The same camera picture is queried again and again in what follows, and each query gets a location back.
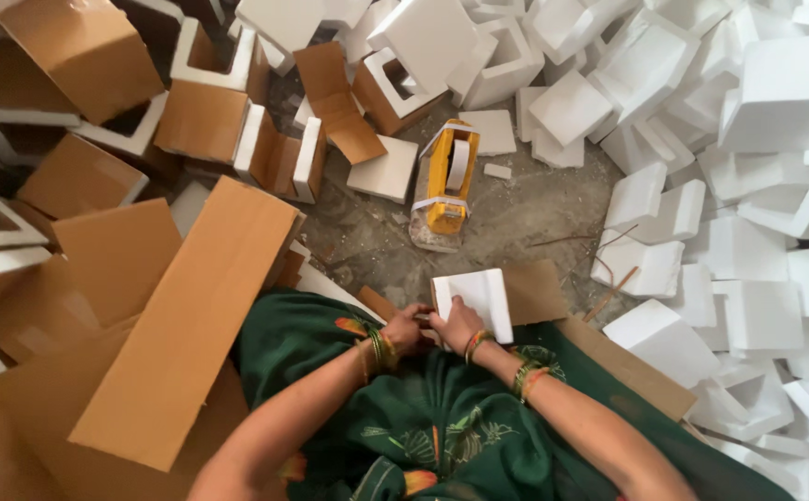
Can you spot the person's left hand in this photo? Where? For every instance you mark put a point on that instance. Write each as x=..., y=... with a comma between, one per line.
x=402, y=335

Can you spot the person's right hand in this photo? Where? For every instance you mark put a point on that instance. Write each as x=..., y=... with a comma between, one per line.
x=457, y=327

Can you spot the person's left fingers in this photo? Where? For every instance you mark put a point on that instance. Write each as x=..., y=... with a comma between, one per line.
x=424, y=314

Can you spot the person's right fingers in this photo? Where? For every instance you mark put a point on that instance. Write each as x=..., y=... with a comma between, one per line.
x=444, y=312

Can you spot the white foam corner piece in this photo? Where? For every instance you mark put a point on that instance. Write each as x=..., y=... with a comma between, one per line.
x=477, y=300

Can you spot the green and orange wrist bangles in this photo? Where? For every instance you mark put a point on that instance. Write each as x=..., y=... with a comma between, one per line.
x=476, y=342

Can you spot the small cardboard scrap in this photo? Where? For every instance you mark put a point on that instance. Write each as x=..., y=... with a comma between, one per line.
x=378, y=303

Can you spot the green and gold wrist bangles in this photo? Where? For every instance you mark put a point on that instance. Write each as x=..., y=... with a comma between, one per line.
x=378, y=350

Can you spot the brown cardboard flap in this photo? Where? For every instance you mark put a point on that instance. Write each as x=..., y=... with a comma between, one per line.
x=535, y=292

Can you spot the yellow tape dispenser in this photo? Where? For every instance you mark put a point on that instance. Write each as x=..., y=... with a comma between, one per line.
x=450, y=174

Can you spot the white square foam slab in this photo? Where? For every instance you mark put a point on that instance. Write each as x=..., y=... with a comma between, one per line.
x=382, y=170

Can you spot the small white foam chip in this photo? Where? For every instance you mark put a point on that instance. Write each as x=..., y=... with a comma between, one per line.
x=497, y=171

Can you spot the thin wooden stick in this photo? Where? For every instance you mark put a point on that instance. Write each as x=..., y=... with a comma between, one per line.
x=610, y=295

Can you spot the thin white foam slab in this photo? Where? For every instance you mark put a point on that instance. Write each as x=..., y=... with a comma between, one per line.
x=489, y=132

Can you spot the flat cardboard sheet under garment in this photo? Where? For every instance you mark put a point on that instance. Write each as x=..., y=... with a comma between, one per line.
x=634, y=372

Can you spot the cardboard sleeve with foam ends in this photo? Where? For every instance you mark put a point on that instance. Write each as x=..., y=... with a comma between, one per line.
x=279, y=156

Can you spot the folded open cardboard strip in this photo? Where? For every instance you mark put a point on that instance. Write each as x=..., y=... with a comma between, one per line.
x=338, y=104

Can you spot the long flat cardboard sheet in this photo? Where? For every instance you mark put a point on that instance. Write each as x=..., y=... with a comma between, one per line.
x=188, y=327

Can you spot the heap of white foam blocks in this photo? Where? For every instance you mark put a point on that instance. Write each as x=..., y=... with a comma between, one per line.
x=724, y=174

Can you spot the pile of foam-capped cardboard boxes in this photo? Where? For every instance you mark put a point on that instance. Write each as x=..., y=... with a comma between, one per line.
x=63, y=139

